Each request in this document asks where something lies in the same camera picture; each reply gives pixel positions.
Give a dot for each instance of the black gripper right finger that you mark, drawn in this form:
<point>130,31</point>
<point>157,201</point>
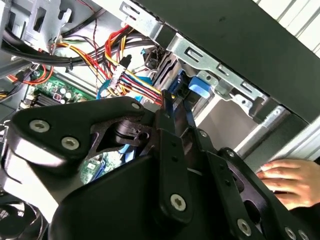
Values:
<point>225,180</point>

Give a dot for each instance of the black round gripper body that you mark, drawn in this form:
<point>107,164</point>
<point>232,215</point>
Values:
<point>112,207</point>

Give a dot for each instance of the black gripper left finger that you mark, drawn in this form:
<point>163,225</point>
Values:
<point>75,117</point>

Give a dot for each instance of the hard disk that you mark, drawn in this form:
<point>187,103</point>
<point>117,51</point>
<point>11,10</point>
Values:
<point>198,86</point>

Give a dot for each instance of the person right hand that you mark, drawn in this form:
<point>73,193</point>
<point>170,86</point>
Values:
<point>297,182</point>

